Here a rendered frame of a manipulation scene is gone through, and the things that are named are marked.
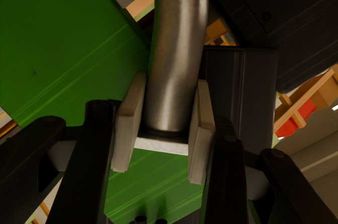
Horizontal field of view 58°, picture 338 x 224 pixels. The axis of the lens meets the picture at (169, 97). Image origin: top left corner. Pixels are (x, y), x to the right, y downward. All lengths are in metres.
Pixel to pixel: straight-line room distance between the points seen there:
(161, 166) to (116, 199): 0.05
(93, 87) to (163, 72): 0.07
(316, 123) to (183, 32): 9.55
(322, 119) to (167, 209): 9.46
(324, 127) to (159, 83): 9.61
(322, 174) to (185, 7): 7.78
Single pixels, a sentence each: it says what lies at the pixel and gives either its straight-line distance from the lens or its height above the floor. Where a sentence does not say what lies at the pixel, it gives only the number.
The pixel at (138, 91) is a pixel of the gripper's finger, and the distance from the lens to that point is 0.16.
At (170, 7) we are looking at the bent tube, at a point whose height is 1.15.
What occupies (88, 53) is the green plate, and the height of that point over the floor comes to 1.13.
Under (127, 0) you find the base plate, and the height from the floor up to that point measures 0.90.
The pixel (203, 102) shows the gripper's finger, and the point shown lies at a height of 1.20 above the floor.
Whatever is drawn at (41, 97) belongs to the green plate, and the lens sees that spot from 0.23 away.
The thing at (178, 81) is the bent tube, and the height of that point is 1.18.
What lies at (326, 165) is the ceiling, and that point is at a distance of 7.85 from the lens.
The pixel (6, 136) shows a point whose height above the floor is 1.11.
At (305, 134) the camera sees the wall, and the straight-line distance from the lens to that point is 9.73.
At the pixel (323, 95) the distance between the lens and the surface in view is 4.25.
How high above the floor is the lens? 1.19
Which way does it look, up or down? level
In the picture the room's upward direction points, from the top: 146 degrees clockwise
